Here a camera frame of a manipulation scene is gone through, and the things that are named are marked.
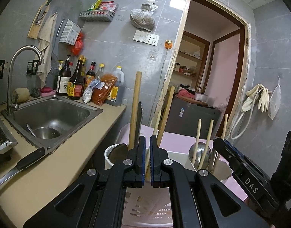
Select hanging beige cloth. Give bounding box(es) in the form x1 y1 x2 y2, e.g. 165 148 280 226
37 12 57 88

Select grey cabinet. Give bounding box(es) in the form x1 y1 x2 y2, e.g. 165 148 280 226
164 97 221 139

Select yellow capped bottle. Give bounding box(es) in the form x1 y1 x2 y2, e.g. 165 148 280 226
95 63 105 80

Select wooden chopstick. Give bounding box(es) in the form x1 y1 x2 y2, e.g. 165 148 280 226
211 114 228 175
144 110 163 181
191 119 202 166
198 120 214 170

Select wooden utensil handle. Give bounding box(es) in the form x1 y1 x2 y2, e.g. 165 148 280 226
157 86 175 147

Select metal bowl in sink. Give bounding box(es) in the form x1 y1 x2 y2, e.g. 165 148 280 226
32 127 61 139

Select grey wall shelf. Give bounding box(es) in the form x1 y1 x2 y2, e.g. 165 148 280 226
79 10 115 22

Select wooden shelf unit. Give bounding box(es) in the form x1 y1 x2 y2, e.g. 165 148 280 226
170 31 210 91

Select small dark sauce bottle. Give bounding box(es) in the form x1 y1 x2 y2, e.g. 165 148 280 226
85 61 96 88

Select metal spoon in holder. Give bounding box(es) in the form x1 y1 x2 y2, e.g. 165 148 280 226
109 143 129 164

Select white box on wall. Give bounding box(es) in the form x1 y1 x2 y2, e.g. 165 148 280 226
59 20 81 46

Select white wall switch panel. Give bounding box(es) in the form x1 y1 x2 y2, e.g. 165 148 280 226
133 30 160 46

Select chrome sink faucet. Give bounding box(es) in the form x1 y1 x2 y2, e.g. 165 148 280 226
6 45 45 115

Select white seasoning packet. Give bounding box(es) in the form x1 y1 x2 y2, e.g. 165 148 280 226
82 79 105 104

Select metal ladle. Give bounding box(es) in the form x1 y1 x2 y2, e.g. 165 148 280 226
189 142 211 169

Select stainless steel sink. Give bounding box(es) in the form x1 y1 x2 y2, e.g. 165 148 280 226
1 95 103 154

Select red plastic bag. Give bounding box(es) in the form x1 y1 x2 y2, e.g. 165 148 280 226
70 32 84 56

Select hanging wooden board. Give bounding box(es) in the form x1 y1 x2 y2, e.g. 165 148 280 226
27 0 52 39

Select long wooden spoon handle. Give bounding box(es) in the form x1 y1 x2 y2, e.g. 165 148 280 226
128 72 142 150

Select cream rubber gloves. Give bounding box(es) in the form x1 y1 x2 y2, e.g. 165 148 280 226
241 83 269 113

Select pink floral tablecloth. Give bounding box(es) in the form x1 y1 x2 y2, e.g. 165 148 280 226
116 123 247 201

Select dark wine bottle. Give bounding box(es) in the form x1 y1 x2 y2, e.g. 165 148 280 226
56 54 71 96

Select hanging clear plastic bag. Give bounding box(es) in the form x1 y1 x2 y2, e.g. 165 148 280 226
267 76 281 120

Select red chili powder bag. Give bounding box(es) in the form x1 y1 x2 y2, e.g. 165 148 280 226
91 74 118 106

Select large dark oil jug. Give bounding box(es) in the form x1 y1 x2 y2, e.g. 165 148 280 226
105 66 125 107

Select orange wall hook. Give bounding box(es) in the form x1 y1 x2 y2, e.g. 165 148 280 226
164 40 173 49

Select brown sponge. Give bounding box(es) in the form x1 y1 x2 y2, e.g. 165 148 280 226
12 88 30 104

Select black handled knife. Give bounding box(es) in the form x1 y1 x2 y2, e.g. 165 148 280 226
0 147 46 186

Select soy sauce bottle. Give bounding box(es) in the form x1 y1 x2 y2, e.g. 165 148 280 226
67 55 84 99

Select white plastic utensil holder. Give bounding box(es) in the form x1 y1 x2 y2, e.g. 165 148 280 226
104 144 232 227

